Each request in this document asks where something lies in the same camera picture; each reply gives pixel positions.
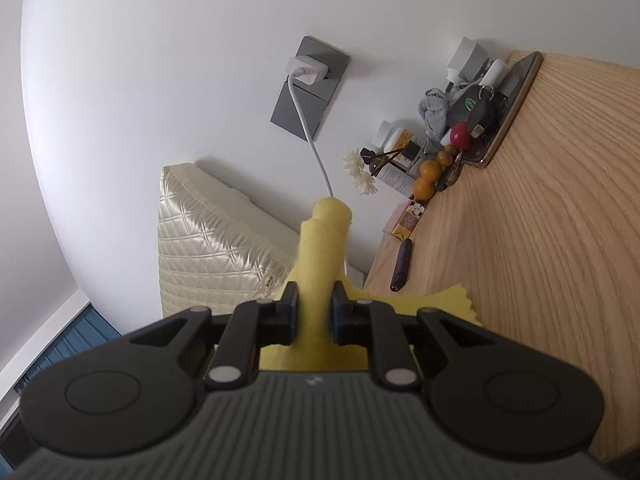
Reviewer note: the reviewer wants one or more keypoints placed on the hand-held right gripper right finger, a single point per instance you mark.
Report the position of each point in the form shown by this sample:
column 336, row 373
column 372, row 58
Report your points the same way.
column 339, row 319

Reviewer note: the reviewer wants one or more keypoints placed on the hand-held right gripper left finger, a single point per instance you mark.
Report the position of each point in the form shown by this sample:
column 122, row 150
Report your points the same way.
column 292, row 317

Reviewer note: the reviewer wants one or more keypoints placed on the yellow cleaning cloth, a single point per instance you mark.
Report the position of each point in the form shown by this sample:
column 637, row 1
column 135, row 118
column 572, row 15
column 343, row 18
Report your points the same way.
column 320, row 260

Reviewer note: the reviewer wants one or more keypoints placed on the black pen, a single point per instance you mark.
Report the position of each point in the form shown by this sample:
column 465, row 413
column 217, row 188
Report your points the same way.
column 401, row 265

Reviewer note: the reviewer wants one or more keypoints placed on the cream quilted pillow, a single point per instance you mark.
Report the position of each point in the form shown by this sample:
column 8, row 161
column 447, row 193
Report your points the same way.
column 210, row 240

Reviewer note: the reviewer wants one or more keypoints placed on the red cigarette box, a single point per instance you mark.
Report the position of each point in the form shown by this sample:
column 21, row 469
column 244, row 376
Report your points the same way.
column 405, row 220

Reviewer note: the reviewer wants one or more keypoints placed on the white artificial flower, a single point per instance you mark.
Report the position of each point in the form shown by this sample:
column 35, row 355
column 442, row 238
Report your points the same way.
column 360, row 175

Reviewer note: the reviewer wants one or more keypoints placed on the brown glass bottle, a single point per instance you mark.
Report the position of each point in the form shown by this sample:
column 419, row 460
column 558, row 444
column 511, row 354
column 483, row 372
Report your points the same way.
column 397, row 177

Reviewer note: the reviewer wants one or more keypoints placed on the small orange fruit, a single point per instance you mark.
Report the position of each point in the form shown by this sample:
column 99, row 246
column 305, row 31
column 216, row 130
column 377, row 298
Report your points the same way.
column 430, row 170
column 424, row 189

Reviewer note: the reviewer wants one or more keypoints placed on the small black-capped diffuser bottle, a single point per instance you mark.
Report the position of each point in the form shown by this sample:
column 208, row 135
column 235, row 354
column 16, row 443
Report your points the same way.
column 414, row 152

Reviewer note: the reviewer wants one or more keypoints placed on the white labelled bottle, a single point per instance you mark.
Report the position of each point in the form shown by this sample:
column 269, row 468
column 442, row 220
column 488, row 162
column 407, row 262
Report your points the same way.
column 392, row 137

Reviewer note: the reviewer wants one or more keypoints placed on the red ball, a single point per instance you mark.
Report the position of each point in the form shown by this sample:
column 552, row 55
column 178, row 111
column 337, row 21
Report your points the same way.
column 460, row 136

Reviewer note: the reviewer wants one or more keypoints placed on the blue slatted panel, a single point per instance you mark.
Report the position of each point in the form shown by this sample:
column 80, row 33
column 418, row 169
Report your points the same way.
column 70, row 345

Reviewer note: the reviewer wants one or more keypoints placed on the grey sock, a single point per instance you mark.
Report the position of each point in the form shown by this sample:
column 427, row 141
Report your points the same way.
column 434, row 110

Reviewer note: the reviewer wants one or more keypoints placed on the white charger plug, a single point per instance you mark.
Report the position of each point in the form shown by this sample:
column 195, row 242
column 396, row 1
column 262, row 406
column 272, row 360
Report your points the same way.
column 305, row 67

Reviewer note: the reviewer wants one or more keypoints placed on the black car key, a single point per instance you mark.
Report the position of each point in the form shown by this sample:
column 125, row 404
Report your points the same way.
column 475, row 107

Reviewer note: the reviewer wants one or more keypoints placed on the white tube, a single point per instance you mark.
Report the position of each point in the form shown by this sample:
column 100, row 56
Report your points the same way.
column 492, row 74

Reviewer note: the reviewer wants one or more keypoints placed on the gold-edged smartphone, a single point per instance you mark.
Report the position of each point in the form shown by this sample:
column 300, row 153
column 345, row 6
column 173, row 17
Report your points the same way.
column 522, row 72

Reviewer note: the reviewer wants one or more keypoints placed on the grey wall socket panel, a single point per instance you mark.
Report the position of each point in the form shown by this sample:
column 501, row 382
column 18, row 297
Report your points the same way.
column 322, row 97

